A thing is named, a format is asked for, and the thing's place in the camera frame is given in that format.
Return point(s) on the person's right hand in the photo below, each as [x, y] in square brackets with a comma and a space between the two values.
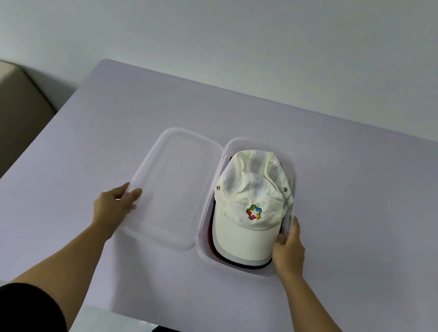
[290, 254]

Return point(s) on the clear plastic box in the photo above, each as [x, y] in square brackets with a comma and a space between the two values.
[290, 162]

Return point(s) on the black and red cap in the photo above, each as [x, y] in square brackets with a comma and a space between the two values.
[211, 243]

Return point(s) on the person's left forearm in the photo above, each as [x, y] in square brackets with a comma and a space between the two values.
[65, 272]

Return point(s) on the clear plastic lid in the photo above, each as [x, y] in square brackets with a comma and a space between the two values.
[173, 190]

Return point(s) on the white cap with logo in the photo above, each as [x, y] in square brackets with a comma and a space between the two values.
[249, 185]

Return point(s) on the person's left hand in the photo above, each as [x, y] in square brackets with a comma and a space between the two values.
[110, 209]

